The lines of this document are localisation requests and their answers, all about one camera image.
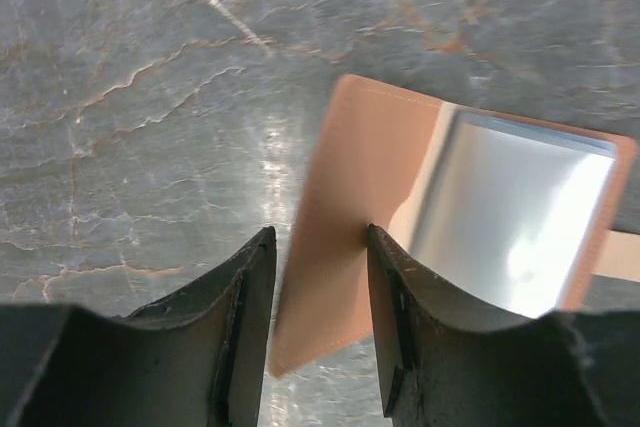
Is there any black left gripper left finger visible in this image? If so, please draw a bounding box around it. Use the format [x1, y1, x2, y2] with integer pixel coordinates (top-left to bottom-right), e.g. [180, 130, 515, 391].
[1, 227, 277, 426]

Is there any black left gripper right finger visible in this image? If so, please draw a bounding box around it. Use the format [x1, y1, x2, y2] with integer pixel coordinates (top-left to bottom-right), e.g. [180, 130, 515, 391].
[367, 225, 639, 426]

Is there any tan leather card holder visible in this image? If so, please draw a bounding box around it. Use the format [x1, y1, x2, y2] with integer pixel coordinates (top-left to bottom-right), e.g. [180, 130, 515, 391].
[269, 75, 639, 377]

